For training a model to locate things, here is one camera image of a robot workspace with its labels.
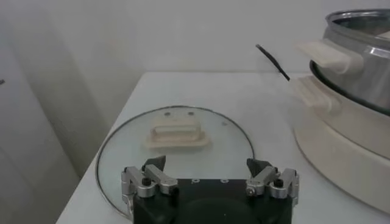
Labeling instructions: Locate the round glass pot lid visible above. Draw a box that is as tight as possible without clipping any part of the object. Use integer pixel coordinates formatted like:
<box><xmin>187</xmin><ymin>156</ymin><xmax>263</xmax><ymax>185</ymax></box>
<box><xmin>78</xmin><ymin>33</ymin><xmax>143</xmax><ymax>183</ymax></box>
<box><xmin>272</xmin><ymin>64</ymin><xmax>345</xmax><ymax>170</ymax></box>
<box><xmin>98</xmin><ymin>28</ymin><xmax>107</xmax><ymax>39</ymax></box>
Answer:
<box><xmin>95</xmin><ymin>105</ymin><xmax>255</xmax><ymax>219</ymax></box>

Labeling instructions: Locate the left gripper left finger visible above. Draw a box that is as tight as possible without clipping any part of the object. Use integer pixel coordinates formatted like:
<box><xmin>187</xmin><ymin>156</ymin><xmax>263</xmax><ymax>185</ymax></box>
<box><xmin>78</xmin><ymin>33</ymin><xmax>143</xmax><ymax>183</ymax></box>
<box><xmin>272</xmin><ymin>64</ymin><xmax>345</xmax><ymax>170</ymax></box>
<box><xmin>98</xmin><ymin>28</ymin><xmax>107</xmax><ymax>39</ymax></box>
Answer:
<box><xmin>121</xmin><ymin>155</ymin><xmax>179</xmax><ymax>198</ymax></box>

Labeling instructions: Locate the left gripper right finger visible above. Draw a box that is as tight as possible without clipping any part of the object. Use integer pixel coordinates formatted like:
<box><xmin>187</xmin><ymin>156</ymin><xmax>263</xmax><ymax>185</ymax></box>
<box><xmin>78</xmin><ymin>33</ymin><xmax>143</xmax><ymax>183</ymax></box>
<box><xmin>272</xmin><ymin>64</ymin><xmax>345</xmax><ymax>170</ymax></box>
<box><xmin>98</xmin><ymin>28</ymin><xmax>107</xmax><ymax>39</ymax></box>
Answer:
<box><xmin>246</xmin><ymin>157</ymin><xmax>300</xmax><ymax>199</ymax></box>

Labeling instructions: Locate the perforated steel steamer basket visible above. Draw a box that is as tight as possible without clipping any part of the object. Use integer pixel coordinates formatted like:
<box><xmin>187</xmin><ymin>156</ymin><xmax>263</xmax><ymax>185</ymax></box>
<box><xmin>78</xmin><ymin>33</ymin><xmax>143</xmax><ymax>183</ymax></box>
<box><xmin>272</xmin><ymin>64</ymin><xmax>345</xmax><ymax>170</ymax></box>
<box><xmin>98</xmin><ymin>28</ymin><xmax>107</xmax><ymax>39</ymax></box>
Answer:
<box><xmin>295</xmin><ymin>8</ymin><xmax>390</xmax><ymax>116</ymax></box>

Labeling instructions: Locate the cream electric cooker base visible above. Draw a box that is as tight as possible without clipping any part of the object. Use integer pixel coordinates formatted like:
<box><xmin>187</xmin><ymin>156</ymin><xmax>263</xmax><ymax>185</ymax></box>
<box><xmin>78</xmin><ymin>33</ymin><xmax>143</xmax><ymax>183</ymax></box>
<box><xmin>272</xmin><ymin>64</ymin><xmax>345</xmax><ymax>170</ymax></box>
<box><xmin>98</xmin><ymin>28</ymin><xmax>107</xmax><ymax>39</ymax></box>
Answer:
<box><xmin>291</xmin><ymin>75</ymin><xmax>390</xmax><ymax>214</ymax></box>

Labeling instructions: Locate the black cooker power cord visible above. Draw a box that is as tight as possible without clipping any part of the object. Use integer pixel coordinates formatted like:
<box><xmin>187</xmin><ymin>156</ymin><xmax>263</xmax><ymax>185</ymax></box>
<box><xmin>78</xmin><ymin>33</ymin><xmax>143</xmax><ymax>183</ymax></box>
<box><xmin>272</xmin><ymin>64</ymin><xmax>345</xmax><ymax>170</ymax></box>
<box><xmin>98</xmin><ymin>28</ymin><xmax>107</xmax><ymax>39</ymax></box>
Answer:
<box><xmin>255</xmin><ymin>44</ymin><xmax>291</xmax><ymax>82</ymax></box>

